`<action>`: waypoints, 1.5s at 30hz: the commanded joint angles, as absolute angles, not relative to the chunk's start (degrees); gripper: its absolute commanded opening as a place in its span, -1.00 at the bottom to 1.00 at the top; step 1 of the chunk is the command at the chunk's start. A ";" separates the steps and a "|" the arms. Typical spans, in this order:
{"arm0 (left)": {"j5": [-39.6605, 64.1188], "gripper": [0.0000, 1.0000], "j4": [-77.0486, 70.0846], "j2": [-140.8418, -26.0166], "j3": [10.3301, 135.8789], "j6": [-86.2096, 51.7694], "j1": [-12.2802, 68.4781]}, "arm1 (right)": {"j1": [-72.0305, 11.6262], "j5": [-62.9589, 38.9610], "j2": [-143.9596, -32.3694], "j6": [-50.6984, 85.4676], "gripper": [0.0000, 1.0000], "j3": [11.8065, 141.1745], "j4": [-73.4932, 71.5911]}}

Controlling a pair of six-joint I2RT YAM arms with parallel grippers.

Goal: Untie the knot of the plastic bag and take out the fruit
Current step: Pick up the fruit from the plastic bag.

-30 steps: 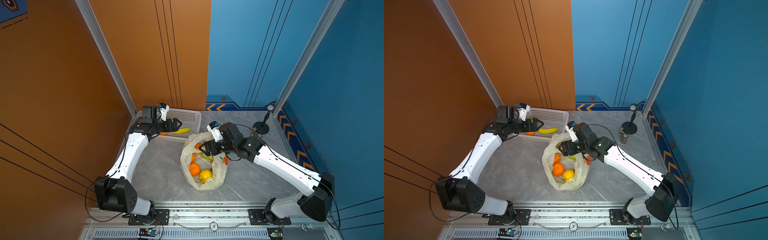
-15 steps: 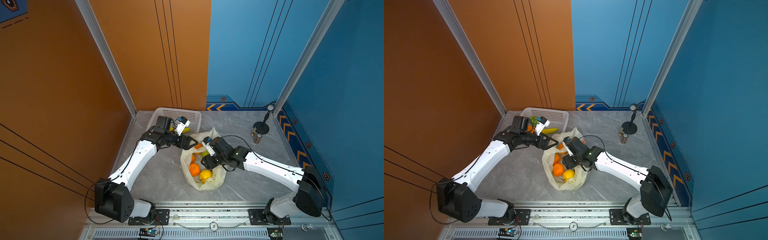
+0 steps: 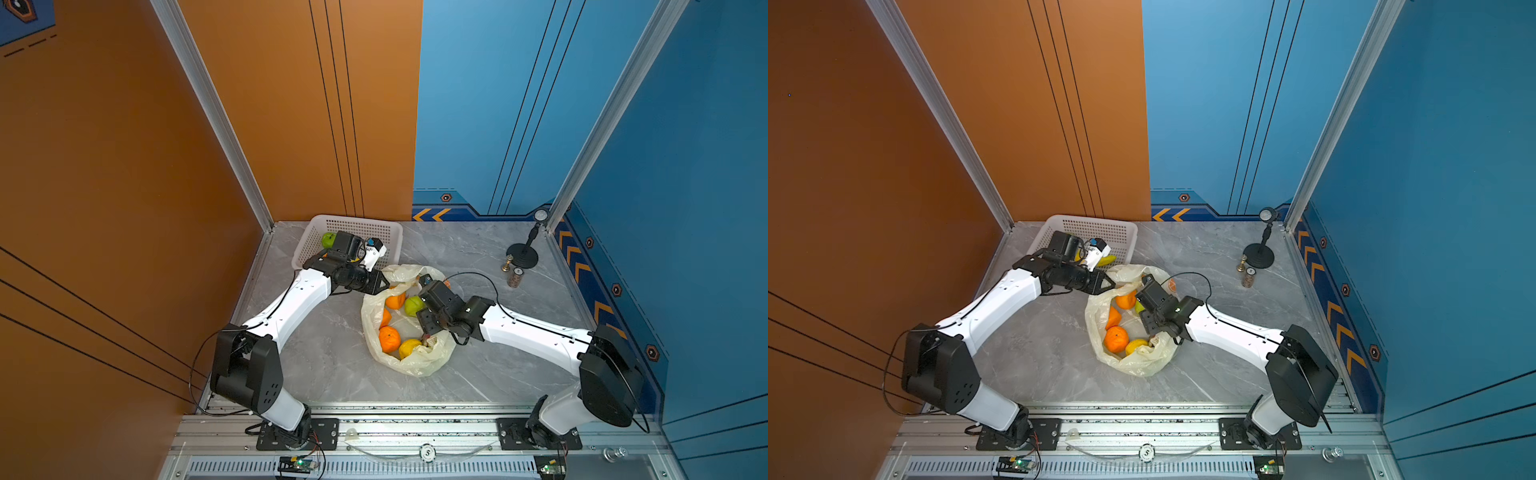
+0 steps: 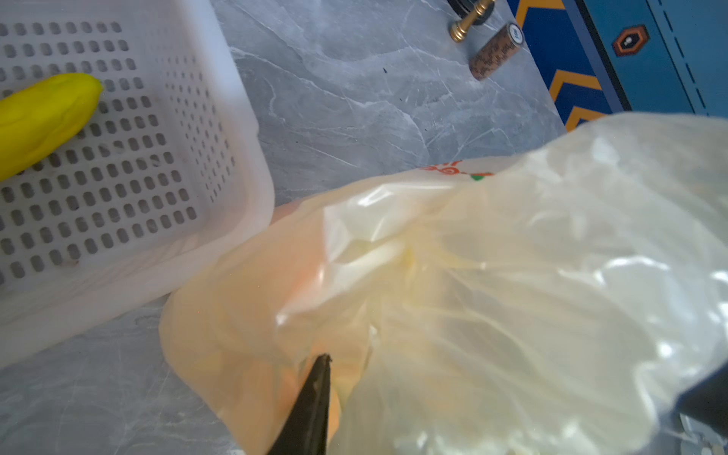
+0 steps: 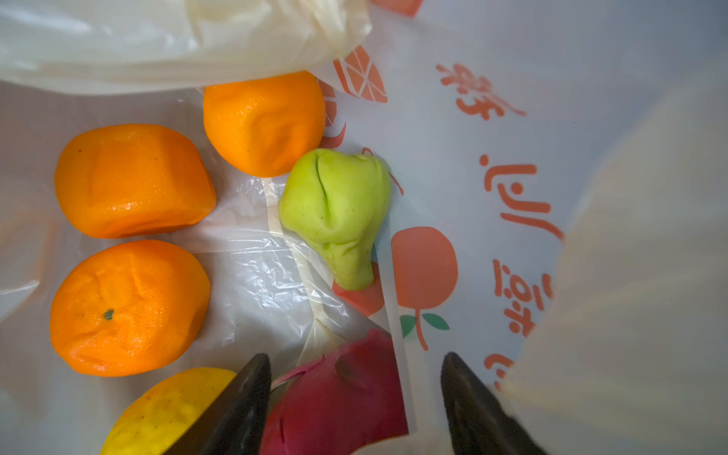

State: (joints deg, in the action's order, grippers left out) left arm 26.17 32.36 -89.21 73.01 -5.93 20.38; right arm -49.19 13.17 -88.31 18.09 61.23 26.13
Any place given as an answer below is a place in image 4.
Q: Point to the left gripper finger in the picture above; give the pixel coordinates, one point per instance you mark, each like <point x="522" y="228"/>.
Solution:
<point x="307" y="415"/>

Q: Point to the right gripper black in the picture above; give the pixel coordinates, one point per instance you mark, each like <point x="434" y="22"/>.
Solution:
<point x="707" y="401"/>

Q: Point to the yellowish translucent plastic bag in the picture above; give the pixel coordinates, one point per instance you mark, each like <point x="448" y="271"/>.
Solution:
<point x="559" y="301"/>

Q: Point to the white perforated plastic basket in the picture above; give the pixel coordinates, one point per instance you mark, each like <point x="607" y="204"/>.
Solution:
<point x="167" y="176"/>

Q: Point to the brown patterned cylinder can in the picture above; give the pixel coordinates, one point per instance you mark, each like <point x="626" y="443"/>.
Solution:
<point x="508" y="41"/>

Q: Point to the yellow banana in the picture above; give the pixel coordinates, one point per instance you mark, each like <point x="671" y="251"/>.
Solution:
<point x="41" y="118"/>

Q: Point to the black round-base lamp stand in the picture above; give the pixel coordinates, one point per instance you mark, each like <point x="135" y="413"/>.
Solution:
<point x="464" y="7"/>

